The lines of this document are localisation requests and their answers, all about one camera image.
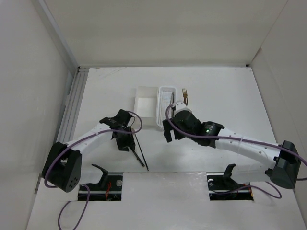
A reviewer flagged gold fork black handle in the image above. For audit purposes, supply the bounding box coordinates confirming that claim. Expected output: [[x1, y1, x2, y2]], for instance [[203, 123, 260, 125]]
[[182, 88, 188, 105]]

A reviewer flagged black spoon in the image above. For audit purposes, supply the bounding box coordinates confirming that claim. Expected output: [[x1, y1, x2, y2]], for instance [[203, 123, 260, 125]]
[[131, 148, 146, 167]]

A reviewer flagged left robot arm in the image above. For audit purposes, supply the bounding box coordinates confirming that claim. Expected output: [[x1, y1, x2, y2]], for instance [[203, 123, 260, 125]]
[[41, 109, 142, 193]]

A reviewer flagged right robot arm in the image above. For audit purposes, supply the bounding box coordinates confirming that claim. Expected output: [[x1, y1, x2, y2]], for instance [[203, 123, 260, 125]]
[[163, 109, 303, 189]]

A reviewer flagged dark thin chopstick left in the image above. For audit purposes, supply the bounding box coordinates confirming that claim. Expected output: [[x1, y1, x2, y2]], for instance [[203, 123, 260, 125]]
[[134, 134, 149, 171]]

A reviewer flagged white perforated basket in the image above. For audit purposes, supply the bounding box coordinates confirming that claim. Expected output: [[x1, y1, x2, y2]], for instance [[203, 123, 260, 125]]
[[156, 86, 177, 130]]

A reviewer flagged white square box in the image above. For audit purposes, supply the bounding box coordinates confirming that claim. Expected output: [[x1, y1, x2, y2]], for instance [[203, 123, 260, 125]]
[[134, 86, 158, 127]]

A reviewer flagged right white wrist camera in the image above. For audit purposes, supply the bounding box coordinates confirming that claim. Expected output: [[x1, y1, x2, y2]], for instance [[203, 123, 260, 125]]
[[171, 101, 191, 115]]

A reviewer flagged aluminium rail frame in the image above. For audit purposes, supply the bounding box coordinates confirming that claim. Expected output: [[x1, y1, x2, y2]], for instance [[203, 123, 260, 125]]
[[52, 67, 89, 143]]

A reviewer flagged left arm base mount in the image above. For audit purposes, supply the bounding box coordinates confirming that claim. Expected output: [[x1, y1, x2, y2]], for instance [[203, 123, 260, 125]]
[[77, 164, 123, 201]]

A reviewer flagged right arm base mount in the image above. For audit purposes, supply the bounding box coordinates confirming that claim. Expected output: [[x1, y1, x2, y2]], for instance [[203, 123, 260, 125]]
[[207, 164, 254, 201]]

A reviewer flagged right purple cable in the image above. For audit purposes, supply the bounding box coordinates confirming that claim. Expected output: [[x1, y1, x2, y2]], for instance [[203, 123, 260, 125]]
[[165, 103, 307, 199]]

